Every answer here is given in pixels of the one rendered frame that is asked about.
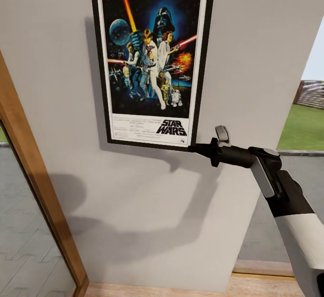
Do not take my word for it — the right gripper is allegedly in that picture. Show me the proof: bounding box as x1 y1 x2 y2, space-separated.
188 137 241 167

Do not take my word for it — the poster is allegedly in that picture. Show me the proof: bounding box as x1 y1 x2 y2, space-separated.
92 0 213 153

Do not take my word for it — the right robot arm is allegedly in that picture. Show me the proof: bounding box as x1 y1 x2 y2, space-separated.
188 125 324 297

